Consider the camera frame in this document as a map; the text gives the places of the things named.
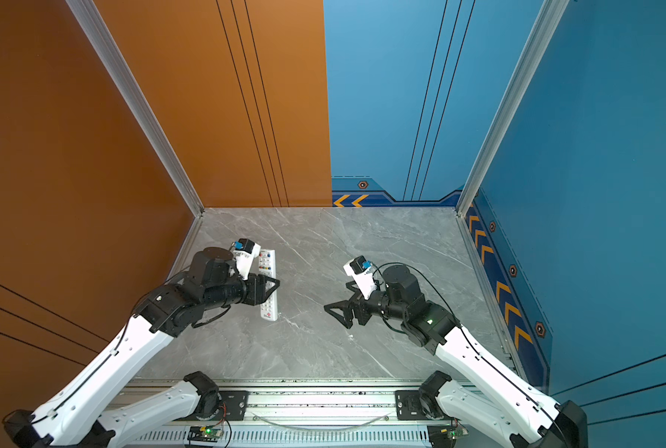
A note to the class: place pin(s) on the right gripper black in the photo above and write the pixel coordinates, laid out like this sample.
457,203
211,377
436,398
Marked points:
348,308

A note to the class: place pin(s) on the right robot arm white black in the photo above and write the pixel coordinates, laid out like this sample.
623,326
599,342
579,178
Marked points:
506,408

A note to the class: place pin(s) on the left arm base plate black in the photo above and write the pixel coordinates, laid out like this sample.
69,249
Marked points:
232,407

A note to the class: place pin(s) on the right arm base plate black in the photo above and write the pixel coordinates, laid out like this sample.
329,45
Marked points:
409,406

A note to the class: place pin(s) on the right aluminium corner post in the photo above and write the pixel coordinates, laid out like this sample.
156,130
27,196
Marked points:
544,28

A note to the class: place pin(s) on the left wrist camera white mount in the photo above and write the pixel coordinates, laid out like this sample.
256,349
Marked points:
245,253

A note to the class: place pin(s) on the aluminium corner post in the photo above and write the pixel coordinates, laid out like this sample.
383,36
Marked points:
102,41
544,28

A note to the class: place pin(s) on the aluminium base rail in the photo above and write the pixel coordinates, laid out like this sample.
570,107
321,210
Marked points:
350,403

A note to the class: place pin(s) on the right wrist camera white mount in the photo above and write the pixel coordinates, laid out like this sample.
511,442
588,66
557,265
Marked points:
362,272

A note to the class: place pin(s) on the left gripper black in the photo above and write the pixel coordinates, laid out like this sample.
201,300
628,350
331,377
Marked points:
257,288

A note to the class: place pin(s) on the right circuit board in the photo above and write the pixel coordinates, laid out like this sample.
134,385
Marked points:
445,436

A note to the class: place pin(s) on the white slotted cable duct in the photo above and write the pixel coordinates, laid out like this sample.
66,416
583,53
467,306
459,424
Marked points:
267,436

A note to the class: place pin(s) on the left aluminium corner post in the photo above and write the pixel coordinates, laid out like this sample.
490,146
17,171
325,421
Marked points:
102,41

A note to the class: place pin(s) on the white remote control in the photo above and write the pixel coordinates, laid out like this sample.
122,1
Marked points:
267,267

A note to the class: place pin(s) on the circuit board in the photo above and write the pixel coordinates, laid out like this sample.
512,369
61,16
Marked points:
205,435
445,436

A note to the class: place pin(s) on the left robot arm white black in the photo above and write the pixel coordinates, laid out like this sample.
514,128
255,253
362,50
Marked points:
77,416

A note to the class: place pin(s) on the left circuit board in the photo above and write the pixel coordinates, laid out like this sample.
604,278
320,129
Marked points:
205,435

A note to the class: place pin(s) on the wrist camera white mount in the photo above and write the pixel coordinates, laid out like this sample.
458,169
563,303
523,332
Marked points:
362,272
245,253

